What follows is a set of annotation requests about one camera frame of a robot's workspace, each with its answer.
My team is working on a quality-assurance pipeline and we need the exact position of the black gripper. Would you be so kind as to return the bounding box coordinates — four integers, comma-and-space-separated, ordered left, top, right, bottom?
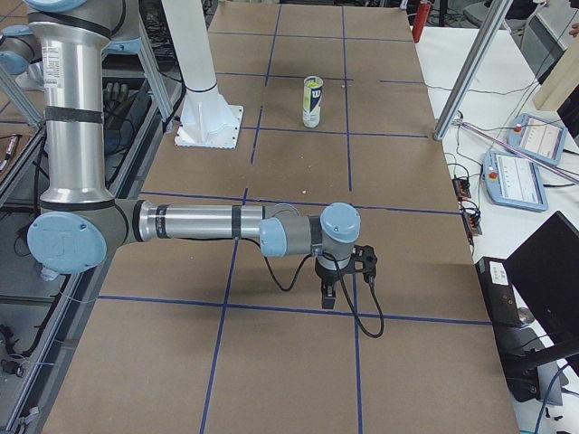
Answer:
315, 259, 354, 309

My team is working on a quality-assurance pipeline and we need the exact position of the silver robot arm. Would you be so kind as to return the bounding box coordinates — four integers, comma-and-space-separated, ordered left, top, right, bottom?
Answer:
27, 1, 365, 309

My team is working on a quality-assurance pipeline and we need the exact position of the clear tennis ball can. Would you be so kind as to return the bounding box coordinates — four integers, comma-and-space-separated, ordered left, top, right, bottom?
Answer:
302, 83, 323, 127

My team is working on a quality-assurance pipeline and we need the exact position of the near orange connector block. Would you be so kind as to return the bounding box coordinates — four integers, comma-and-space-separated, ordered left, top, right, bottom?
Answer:
461, 208, 482, 237

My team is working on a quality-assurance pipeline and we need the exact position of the orange connector block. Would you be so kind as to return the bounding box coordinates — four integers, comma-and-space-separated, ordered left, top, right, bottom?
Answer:
451, 177, 471, 201
461, 208, 482, 237

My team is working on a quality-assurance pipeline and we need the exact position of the far orange connector block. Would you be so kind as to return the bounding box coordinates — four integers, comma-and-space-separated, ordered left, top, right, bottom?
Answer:
451, 177, 471, 201

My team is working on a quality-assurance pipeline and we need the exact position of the black computer box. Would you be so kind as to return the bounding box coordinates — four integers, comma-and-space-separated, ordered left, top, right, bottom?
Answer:
476, 257, 563, 406

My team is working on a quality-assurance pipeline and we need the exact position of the near blue teach pendant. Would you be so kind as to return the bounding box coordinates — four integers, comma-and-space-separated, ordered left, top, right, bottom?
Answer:
483, 150, 548, 212

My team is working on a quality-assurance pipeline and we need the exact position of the blue teach pendant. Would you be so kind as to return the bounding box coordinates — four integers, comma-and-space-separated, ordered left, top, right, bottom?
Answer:
508, 113, 567, 166
483, 150, 548, 212

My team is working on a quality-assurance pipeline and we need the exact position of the black monitor on stand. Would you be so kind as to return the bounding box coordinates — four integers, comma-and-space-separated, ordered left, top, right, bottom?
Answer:
503, 210, 579, 383

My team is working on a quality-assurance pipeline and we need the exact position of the far blue teach pendant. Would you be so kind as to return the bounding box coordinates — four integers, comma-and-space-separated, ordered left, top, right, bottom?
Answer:
508, 113, 567, 166

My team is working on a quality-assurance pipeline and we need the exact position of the red cylinder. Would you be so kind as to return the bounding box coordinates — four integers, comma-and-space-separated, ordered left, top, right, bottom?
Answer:
412, 0, 432, 43

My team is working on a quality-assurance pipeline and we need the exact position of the wooden board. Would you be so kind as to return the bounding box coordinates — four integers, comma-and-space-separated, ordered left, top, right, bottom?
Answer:
533, 38, 579, 111

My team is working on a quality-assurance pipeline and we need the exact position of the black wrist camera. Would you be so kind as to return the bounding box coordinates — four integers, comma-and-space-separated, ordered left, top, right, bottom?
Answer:
351, 245, 378, 285

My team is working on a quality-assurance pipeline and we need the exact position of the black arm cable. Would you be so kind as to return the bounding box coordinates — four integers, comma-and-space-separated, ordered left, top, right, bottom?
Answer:
261, 239, 385, 338

